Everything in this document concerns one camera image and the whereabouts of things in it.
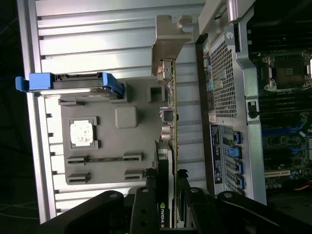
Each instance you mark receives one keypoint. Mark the CPU socket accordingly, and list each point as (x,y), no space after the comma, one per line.
(287,73)

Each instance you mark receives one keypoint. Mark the silver CPU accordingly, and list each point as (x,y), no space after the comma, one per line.
(81,132)

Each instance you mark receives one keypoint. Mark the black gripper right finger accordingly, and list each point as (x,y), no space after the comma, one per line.
(195,214)

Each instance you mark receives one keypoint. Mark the hard disk in blue caddy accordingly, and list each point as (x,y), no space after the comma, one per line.
(41,81)

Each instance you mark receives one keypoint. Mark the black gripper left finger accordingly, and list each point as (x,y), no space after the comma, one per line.
(143,214)

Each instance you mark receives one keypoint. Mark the green RAM stick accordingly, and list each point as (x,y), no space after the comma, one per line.
(104,160)

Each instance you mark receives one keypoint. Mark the grey plastic parts rack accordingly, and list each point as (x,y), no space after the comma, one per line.
(109,146)

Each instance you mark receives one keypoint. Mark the open black PC case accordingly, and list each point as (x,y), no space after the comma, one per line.
(224,85)

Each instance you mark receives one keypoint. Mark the green motherboard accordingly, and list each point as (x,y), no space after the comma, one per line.
(280,136)

